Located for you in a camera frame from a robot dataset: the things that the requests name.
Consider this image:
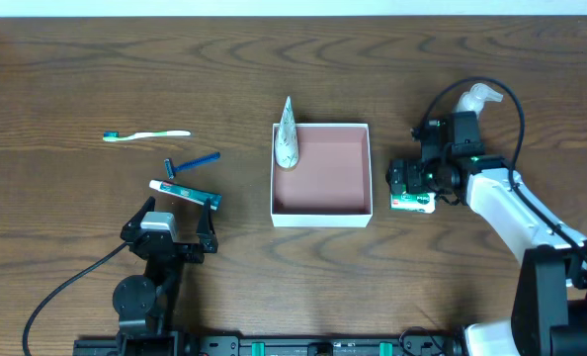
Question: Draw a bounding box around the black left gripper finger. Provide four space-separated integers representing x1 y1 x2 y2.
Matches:
122 197 155 232
196 199 218 250

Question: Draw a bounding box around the white pink-lined cardboard box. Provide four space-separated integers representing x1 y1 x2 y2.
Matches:
270 123 374 228

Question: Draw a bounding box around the teal white toothpaste tube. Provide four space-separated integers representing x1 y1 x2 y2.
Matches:
149 180 221 211

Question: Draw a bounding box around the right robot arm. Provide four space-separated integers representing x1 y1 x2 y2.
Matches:
385 111 587 355

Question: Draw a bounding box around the clear pump bottle blue liquid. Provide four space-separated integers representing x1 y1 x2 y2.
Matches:
455 83 503 117

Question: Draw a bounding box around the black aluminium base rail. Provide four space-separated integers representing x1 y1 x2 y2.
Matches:
72 332 466 356

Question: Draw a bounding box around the white cosmetic tube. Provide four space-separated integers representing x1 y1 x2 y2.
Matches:
274 97 299 169

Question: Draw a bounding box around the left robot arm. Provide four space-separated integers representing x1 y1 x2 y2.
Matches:
113 198 218 355

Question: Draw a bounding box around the blue disposable razor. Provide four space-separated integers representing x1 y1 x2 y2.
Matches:
164 152 220 179

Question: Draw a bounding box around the green white soap box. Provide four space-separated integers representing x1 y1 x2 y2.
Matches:
390 193 436 214

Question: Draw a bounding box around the white green toothbrush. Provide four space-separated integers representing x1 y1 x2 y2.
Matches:
102 131 192 142

